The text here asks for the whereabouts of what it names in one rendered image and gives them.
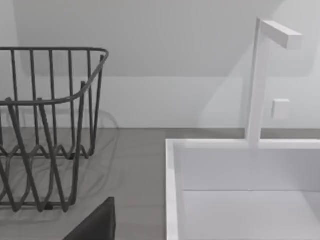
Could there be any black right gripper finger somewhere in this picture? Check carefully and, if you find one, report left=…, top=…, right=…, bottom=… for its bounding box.
left=63, top=196, right=116, bottom=240

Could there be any tall white tap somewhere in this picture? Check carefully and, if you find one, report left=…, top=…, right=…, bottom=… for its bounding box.
left=246, top=17, right=303, bottom=149

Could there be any dark grey wire basket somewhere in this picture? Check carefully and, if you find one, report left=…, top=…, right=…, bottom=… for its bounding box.
left=0, top=47, right=110, bottom=213

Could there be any white sink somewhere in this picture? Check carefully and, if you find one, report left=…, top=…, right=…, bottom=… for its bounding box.
left=165, top=138, right=320, bottom=240

